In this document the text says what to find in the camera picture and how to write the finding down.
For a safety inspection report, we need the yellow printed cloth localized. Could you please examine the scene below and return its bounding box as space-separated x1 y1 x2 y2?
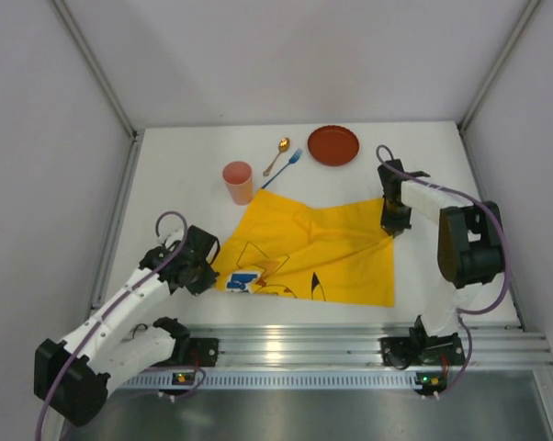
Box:
212 190 394 307

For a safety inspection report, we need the pink plastic cup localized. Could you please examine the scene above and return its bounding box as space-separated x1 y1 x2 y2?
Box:
222 161 254 206

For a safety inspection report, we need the blue plastic fork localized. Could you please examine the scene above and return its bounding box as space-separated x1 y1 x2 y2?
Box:
261 149 303 189

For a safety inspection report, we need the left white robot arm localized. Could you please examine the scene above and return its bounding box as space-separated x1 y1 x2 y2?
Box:
33 225 220 427

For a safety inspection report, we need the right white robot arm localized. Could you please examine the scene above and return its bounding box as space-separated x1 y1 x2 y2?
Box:
378 159 505 369

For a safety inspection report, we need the red round plate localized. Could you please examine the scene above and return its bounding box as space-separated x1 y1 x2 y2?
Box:
307 125 360 166

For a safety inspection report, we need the gold metal spoon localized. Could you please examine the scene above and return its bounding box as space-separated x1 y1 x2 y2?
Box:
263 137 290 177

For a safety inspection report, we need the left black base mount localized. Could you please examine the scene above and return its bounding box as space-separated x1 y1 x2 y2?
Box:
184 337 220 368

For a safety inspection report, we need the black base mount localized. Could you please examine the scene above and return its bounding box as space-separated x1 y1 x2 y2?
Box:
380 334 465 370
184 337 220 368

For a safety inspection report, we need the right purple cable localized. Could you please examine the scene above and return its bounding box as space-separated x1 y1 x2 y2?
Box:
376 144 512 399

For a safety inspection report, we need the purple cable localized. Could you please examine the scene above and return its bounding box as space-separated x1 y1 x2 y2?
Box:
36 210 207 441
376 144 512 399

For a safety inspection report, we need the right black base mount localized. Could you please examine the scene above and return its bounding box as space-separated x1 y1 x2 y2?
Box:
380 334 465 370

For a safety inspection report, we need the aluminium mounting rail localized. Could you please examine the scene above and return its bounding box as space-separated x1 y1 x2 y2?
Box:
190 325 553 370

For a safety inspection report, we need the right aluminium corner post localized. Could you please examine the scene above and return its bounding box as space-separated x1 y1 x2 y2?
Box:
457 0 544 137

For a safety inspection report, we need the aluminium corner post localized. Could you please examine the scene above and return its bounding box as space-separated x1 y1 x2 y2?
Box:
457 0 544 137
48 0 138 140

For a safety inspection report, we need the perforated grey cable duct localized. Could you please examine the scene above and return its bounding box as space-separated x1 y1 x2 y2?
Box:
118 369 446 390

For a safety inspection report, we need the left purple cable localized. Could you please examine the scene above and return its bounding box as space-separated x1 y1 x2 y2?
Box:
36 210 207 441

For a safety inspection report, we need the left aluminium corner post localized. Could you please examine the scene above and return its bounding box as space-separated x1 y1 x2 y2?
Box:
48 0 138 140

